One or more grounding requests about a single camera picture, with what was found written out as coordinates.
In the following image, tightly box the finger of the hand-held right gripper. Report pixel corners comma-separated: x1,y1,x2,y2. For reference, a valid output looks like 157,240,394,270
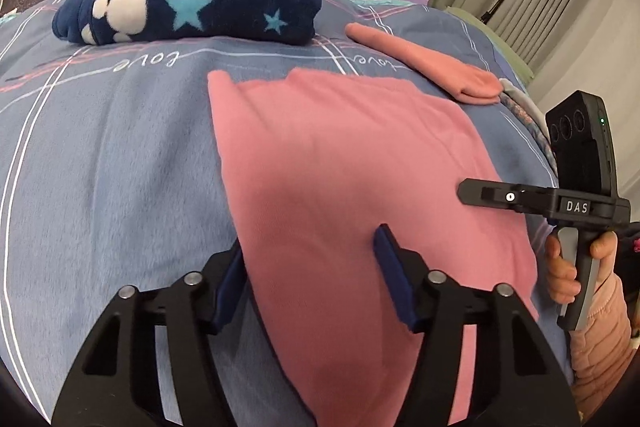
457,178,523,210

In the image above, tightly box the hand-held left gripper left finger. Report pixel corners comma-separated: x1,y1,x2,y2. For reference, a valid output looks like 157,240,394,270
51,239,247,427

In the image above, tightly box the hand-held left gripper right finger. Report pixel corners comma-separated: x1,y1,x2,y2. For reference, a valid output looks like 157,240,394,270
374,224,581,427

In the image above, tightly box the large pink fleece garment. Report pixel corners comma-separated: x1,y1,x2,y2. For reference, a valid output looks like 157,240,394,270
206,68,540,427

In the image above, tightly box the person's right hand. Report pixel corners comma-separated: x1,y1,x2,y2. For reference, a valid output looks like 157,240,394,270
544,231,620,306

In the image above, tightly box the grey floral cloth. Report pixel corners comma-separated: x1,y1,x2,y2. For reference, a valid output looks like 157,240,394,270
499,78,560,180

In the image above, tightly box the small pink folded garment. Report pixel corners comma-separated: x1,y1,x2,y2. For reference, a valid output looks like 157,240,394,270
345,23,502,104

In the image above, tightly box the pale green bedding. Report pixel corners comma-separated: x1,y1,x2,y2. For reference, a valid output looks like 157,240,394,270
429,0,536,84

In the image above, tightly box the blue plaid bed sheet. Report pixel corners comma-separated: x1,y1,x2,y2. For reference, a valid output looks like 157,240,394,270
0,0,571,427

